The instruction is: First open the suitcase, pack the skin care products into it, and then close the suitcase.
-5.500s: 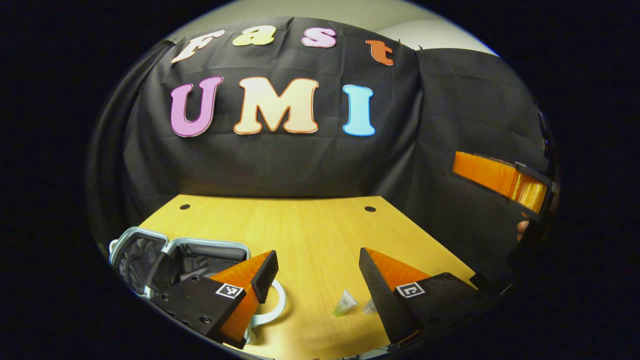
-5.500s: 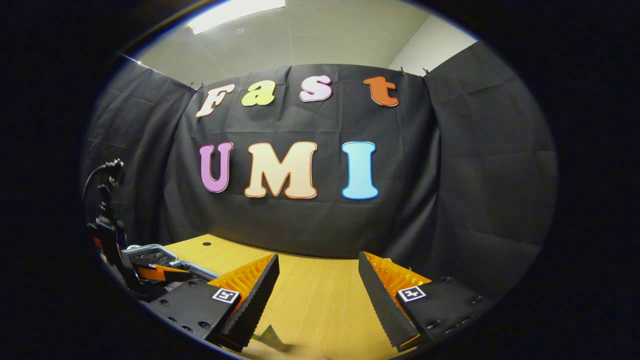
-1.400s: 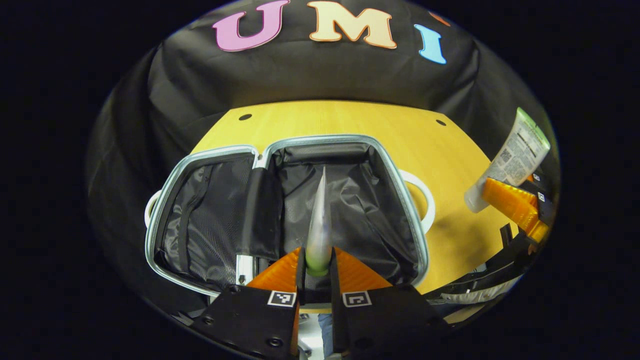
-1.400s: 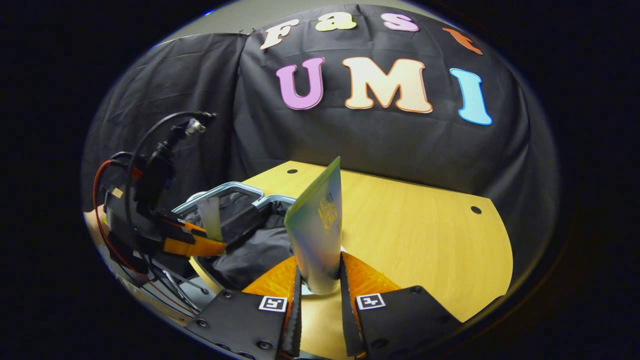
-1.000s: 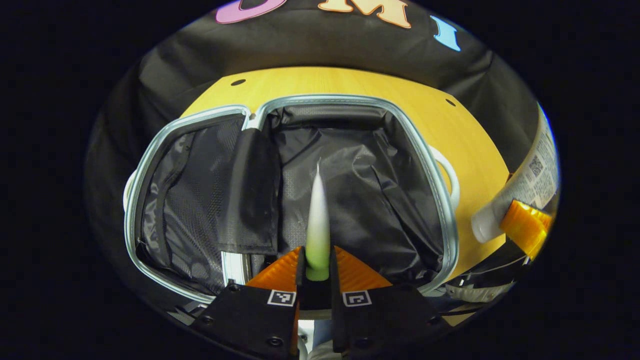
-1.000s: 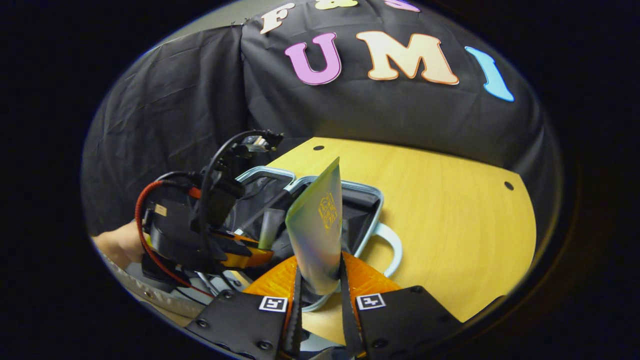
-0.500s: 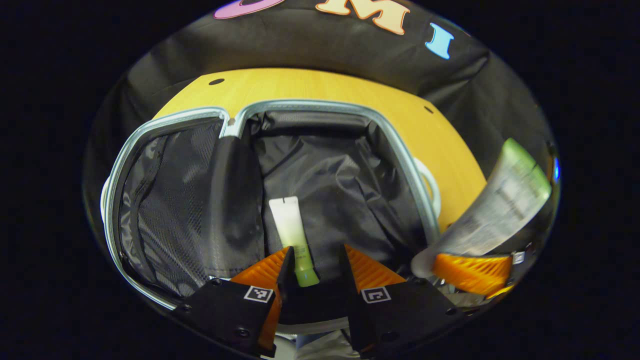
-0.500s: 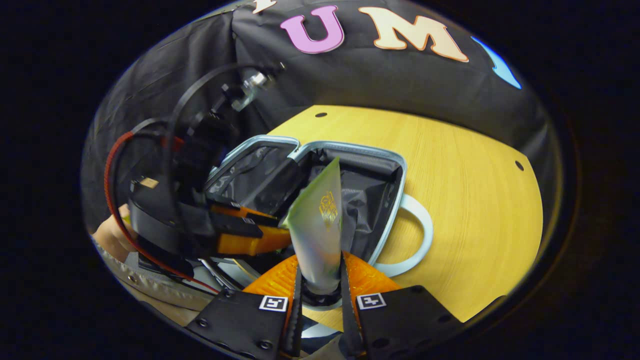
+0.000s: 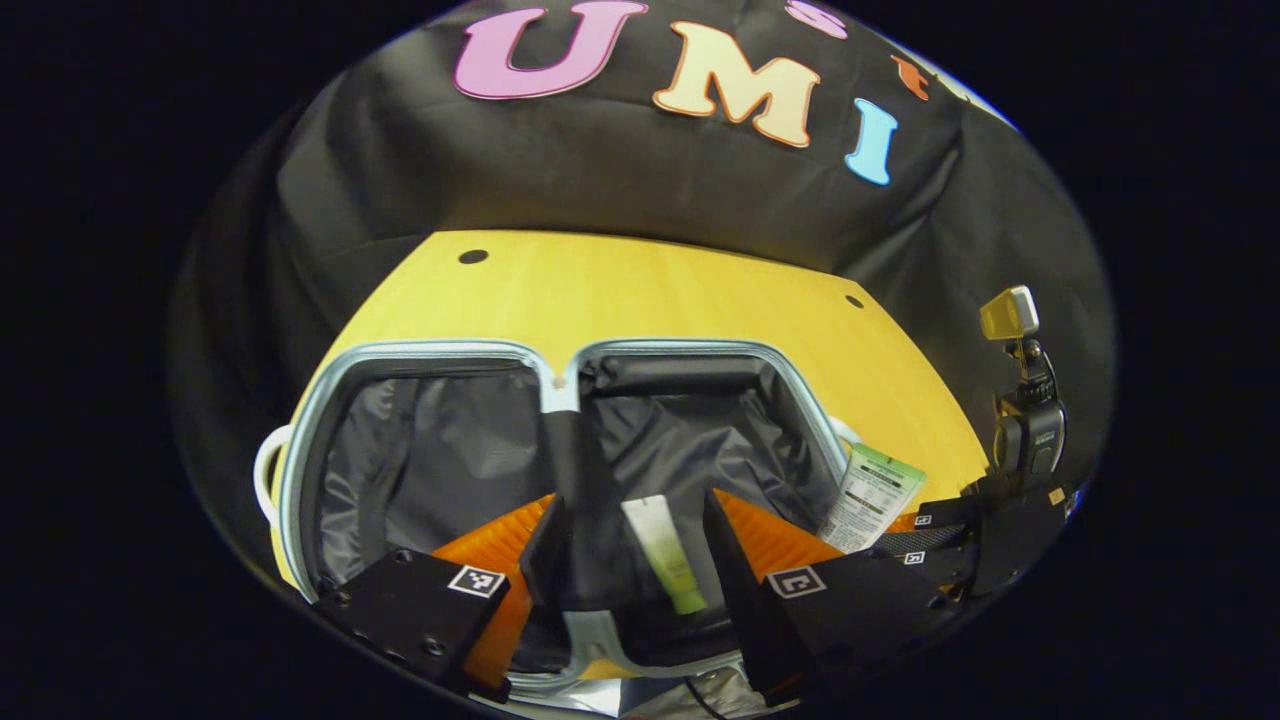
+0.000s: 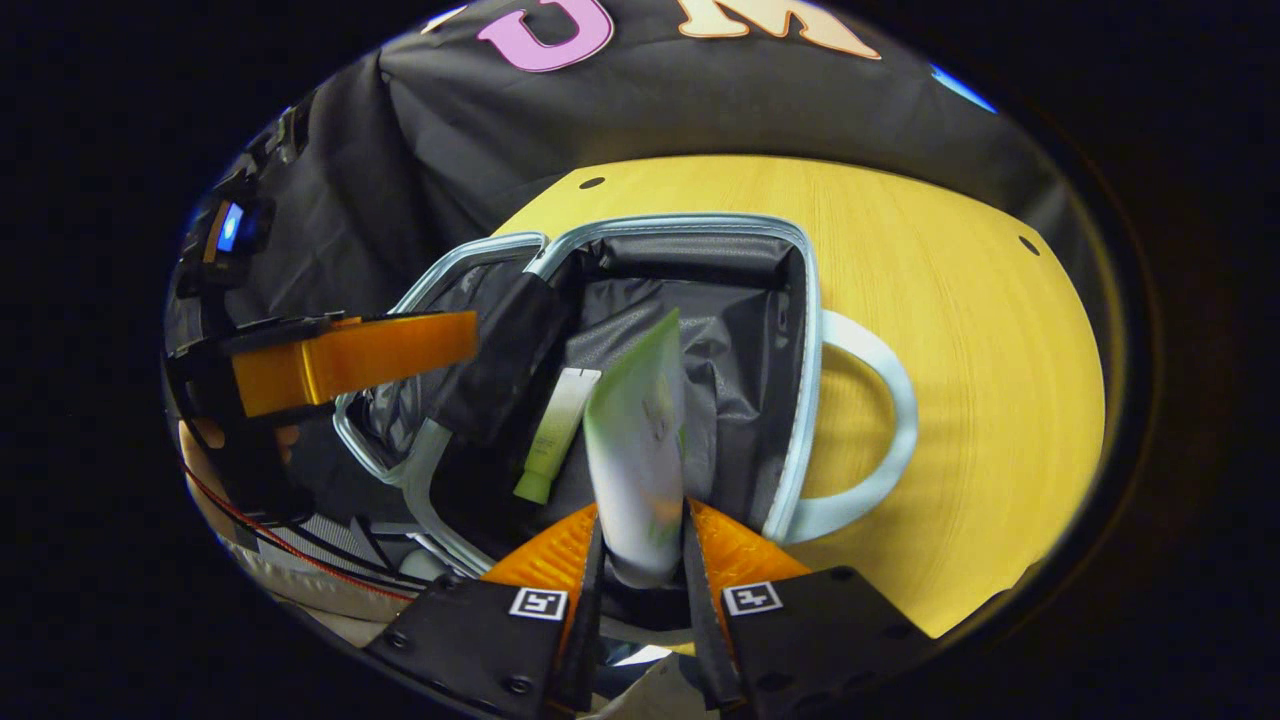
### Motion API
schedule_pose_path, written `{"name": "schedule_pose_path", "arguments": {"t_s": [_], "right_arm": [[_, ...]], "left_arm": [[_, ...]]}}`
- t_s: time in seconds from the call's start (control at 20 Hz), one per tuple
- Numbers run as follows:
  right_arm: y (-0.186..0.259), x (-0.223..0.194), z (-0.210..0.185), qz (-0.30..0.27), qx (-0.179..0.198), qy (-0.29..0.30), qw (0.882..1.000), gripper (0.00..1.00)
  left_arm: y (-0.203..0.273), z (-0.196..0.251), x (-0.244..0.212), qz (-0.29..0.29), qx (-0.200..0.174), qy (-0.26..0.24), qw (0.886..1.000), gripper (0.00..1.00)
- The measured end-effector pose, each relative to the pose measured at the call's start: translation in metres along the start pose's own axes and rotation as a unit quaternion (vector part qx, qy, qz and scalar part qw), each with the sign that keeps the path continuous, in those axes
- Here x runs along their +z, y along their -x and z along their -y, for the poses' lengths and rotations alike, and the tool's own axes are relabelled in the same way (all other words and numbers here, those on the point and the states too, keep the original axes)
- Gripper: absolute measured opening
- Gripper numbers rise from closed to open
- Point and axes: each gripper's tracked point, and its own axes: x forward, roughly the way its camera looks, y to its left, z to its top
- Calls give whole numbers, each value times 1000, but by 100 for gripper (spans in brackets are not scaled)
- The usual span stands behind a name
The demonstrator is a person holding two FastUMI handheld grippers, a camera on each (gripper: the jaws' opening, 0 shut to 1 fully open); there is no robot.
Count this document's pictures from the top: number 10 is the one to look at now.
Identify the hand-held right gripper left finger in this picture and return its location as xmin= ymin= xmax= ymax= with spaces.
xmin=363 ymin=502 xmax=607 ymax=720

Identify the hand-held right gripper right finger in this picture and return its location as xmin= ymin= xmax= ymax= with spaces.
xmin=683 ymin=497 xmax=938 ymax=720

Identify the small white green-capped tube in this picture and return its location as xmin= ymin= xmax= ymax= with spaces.
xmin=512 ymin=366 xmax=604 ymax=506

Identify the light blue suitcase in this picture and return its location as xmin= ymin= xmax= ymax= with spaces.
xmin=333 ymin=212 xmax=920 ymax=601

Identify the large white green tube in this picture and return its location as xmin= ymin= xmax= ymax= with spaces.
xmin=583 ymin=307 xmax=690 ymax=589

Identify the person's light garment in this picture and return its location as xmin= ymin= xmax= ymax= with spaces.
xmin=225 ymin=510 xmax=471 ymax=651

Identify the black backdrop cloth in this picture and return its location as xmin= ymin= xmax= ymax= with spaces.
xmin=165 ymin=0 xmax=1061 ymax=331

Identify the red cable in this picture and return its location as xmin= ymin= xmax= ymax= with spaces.
xmin=180 ymin=455 xmax=416 ymax=604

